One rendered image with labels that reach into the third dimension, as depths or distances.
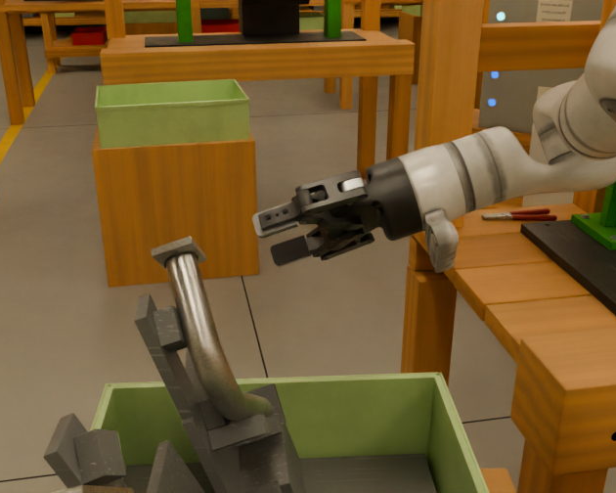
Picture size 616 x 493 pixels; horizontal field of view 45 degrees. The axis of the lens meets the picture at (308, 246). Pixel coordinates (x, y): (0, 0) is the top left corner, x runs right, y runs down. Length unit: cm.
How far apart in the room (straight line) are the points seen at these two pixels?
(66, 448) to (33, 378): 223
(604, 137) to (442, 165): 16
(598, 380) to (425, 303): 63
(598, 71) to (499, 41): 119
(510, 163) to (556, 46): 98
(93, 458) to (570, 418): 71
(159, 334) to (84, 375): 208
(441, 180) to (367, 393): 35
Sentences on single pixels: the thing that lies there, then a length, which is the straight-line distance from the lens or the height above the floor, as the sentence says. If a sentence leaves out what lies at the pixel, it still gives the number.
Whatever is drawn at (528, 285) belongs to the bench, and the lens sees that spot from 138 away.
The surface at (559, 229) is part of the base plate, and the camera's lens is 159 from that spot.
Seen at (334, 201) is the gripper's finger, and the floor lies 126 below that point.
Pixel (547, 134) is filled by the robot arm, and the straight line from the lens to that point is 74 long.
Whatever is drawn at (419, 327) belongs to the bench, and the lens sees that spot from 167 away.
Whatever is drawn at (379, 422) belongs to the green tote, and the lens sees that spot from 97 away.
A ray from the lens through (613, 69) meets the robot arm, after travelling 41.
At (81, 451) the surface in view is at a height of 113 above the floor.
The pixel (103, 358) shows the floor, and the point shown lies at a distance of 284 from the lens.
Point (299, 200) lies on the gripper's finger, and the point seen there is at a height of 126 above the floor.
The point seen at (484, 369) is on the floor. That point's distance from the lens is 276.
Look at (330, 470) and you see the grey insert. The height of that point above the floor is 85.
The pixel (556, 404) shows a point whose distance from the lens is 110.
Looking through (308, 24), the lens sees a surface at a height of 41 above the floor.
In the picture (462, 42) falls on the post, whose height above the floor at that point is 126.
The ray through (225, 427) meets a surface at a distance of 77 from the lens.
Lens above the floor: 148
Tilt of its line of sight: 24 degrees down
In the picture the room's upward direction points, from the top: straight up
